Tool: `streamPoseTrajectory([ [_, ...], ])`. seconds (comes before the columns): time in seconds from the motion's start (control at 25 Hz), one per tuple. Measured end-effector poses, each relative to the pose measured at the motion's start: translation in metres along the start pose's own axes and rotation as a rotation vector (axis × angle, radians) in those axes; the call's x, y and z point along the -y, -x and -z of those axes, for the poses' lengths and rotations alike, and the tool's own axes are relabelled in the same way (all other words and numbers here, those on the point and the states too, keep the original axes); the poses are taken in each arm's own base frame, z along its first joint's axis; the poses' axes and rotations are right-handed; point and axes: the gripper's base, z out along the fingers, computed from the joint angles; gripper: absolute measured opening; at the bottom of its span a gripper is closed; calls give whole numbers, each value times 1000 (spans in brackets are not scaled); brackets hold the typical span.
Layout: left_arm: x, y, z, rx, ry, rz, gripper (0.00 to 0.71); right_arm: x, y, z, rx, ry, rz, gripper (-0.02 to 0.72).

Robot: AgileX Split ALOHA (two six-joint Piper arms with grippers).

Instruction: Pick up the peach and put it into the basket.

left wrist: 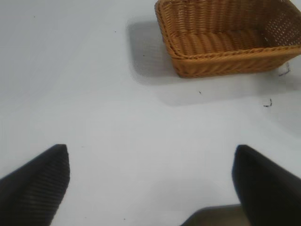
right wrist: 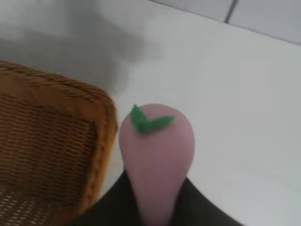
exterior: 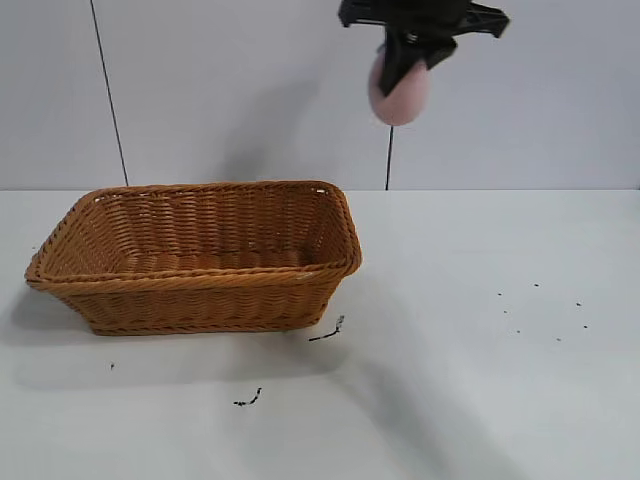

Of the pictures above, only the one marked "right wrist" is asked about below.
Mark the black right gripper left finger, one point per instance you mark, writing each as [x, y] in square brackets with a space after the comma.
[117, 207]

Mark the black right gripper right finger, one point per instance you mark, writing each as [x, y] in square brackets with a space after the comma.
[200, 207]

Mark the pink soft toy peach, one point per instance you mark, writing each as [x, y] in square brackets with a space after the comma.
[157, 160]

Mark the brown woven wicker basket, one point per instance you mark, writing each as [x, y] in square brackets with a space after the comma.
[54, 146]

